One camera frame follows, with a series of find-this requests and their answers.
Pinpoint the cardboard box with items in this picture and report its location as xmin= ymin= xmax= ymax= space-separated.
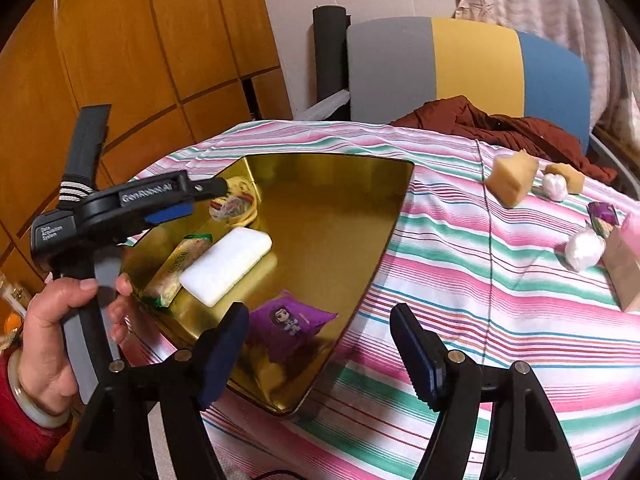
xmin=120 ymin=154 xmax=416 ymax=417

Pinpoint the pale patterned curtain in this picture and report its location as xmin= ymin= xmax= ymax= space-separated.
xmin=452 ymin=0 xmax=640 ymax=141

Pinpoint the black padded post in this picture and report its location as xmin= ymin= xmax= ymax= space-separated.
xmin=312 ymin=5 xmax=349 ymax=121

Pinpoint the pale cardboard box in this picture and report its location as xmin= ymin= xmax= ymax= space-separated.
xmin=601 ymin=230 xmax=640 ymax=313

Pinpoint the pale jade bangle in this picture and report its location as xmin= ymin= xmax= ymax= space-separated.
xmin=7 ymin=350 xmax=71 ymax=429

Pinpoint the person's left hand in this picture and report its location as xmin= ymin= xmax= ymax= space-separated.
xmin=17 ymin=274 xmax=133 ymax=413

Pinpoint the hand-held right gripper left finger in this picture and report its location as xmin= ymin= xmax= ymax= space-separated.
xmin=65 ymin=301 xmax=251 ymax=480

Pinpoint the large yellow sponge block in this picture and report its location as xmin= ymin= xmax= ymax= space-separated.
xmin=486 ymin=151 xmax=540 ymax=209

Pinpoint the grey yellow blue chair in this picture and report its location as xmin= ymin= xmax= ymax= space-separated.
xmin=345 ymin=16 xmax=640 ymax=196

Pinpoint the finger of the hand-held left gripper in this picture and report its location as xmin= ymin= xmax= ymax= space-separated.
xmin=145 ymin=202 xmax=195 ymax=227
xmin=187 ymin=177 xmax=232 ymax=206

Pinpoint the black cable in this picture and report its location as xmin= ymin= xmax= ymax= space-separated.
xmin=245 ymin=469 xmax=301 ymax=480

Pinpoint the small yellow sponge block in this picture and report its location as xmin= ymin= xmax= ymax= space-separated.
xmin=545 ymin=162 xmax=585 ymax=194

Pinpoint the pink green striped tablecloth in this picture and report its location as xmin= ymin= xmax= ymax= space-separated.
xmin=117 ymin=119 xmax=640 ymax=480

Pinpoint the person's left forearm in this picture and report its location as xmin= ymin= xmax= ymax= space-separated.
xmin=0 ymin=350 xmax=76 ymax=463

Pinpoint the small purple snack packet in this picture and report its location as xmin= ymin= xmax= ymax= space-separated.
xmin=587 ymin=201 xmax=621 ymax=226

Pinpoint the wooden wardrobe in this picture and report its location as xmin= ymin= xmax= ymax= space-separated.
xmin=0 ymin=0 xmax=293 ymax=286

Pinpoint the green yellow snack packet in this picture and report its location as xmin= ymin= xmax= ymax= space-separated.
xmin=140 ymin=232 xmax=213 ymax=308

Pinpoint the small orange object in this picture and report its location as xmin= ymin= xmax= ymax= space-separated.
xmin=0 ymin=310 xmax=22 ymax=338

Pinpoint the pink soft item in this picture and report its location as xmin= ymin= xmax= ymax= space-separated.
xmin=619 ymin=211 xmax=640 ymax=256

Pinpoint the white rectangular packet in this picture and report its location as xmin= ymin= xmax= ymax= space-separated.
xmin=178 ymin=226 xmax=273 ymax=307

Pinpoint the yellow round snack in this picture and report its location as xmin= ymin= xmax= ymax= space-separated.
xmin=209 ymin=176 xmax=261 ymax=226

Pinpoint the purple cartoon snack packet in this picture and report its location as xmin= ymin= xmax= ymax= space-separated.
xmin=247 ymin=290 xmax=338 ymax=363

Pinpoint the dark red blanket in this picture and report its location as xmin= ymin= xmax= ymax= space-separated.
xmin=390 ymin=95 xmax=618 ymax=183

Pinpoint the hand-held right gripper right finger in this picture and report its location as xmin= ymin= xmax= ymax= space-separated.
xmin=390 ymin=302 xmax=583 ymax=480

